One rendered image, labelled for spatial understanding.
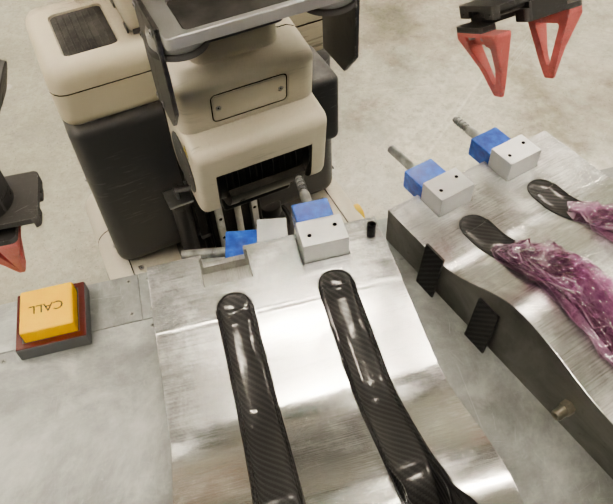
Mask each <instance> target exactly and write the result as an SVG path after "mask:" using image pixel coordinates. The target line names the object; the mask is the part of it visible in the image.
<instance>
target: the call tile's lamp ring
mask: <svg viewBox="0 0 613 504"><path fill-rule="evenodd" d="M73 285H74V287H75V288H78V298H79V321H80V331H77V332H73V333H69V334H64V335H60V336H56V337H51V338H47V339H43V340H39V341H34V342H30V343H26V344H22V337H21V336H20V334H19V324H20V296H18V298H17V328H16V351H20V350H24V349H28V348H33V347H37V346H41V345H45V344H50V343H54V342H58V341H62V340H67V339H71V338H75V337H79V336H84V335H86V315H85V295H84V282H79V283H75V284H73Z"/></svg>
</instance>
